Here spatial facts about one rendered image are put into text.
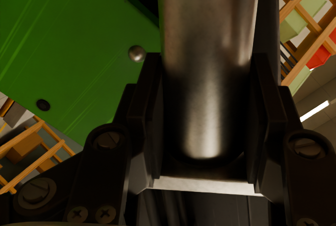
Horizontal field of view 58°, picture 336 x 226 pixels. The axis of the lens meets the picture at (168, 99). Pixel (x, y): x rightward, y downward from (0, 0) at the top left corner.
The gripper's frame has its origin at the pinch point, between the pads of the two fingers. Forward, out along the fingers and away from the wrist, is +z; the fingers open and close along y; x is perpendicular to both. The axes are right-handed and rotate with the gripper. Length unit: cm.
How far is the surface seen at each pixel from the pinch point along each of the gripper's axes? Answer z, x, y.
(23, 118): 19.6, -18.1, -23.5
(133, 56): 7.1, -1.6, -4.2
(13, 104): 19.3, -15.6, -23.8
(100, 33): 7.6, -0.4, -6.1
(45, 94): 7.5, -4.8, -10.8
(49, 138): 453, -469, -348
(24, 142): 372, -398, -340
